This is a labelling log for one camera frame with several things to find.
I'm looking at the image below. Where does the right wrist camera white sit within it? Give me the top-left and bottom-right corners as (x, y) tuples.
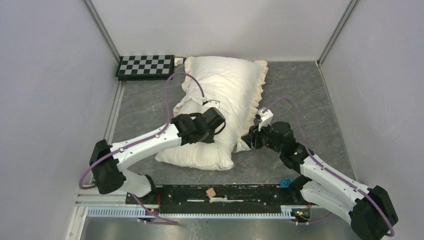
(254, 107), (274, 131)

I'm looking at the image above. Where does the yellow green small object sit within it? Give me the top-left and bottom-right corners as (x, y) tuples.
(174, 56), (187, 66)

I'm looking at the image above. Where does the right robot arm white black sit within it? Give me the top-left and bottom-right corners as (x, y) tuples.
(241, 121), (399, 240)

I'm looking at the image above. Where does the white pillow insert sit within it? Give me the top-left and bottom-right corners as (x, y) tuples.
(155, 100), (238, 171)

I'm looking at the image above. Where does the light blue cable duct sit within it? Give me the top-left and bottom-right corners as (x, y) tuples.
(86, 206), (310, 220)

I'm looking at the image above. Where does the small tan cube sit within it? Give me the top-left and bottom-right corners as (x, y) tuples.
(205, 187), (217, 199)

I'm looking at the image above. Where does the grey pillowcase with cream ruffle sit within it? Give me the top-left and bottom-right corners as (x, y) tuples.
(174, 56), (269, 154)

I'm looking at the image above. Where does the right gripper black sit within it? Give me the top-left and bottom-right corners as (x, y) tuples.
(240, 119), (283, 154)

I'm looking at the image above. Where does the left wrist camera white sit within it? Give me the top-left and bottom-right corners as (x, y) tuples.
(202, 99), (221, 111)

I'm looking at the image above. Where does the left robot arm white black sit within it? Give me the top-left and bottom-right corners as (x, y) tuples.
(89, 107), (226, 204)

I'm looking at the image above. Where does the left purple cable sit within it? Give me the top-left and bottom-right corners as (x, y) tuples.
(78, 72), (208, 225)

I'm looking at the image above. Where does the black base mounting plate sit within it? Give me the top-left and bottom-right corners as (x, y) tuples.
(141, 184), (310, 214)

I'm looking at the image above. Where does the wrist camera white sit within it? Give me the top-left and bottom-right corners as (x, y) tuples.
(202, 99), (221, 111)
(254, 107), (274, 131)

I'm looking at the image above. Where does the black white checkerboard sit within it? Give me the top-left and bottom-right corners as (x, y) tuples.
(115, 54), (175, 81)

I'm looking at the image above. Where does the blue toy brick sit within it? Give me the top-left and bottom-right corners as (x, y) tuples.
(279, 178), (294, 188)

